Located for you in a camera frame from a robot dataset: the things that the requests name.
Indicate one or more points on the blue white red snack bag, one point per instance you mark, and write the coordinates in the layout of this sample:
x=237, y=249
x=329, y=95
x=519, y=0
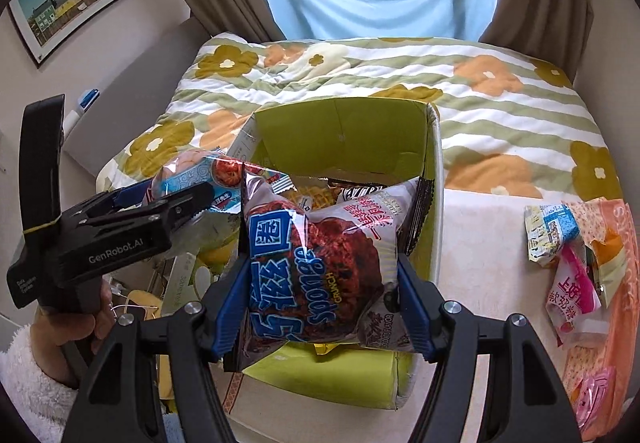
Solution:
x=224, y=173

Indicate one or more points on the green cardboard box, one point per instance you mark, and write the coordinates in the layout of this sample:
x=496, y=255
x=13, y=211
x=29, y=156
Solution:
x=381, y=141

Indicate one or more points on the white fleece sleeve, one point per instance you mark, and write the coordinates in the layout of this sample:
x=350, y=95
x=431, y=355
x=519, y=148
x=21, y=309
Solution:
x=43, y=403

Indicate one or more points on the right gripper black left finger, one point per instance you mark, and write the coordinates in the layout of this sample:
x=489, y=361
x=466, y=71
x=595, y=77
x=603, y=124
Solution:
x=118, y=400

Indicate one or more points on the magenta white milk candy bag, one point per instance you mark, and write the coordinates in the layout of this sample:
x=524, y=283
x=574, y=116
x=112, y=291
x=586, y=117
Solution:
x=573, y=305

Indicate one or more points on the blue yellow white snack bag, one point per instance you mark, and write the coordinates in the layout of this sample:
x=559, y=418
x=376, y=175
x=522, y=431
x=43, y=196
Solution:
x=548, y=228

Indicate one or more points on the black white snack bag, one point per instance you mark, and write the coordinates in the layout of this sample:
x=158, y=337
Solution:
x=344, y=191

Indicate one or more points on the small pink striped candy bag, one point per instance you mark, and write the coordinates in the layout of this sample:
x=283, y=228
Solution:
x=589, y=396

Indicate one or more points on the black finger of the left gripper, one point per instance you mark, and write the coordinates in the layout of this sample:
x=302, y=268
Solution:
x=99, y=215
x=132, y=195

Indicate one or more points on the gold black snack bag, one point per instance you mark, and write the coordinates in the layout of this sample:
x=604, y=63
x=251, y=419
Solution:
x=323, y=349

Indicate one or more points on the orange pink plastic bag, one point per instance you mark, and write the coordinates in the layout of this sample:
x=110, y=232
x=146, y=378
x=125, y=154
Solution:
x=620, y=345

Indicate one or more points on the person's left hand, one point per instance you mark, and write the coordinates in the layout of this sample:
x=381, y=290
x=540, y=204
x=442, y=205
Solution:
x=51, y=331

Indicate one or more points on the orange beige snack packet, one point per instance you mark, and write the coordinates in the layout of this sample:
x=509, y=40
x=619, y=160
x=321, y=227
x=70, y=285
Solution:
x=607, y=262

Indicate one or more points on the brown Sponge Crunch snack bag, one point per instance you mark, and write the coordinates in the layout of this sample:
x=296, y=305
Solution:
x=323, y=276

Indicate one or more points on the packaged waffle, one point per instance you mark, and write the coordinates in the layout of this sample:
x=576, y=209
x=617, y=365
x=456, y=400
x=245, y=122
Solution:
x=312, y=196

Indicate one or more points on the floral striped quilt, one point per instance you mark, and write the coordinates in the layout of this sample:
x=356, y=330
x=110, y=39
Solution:
x=511, y=124

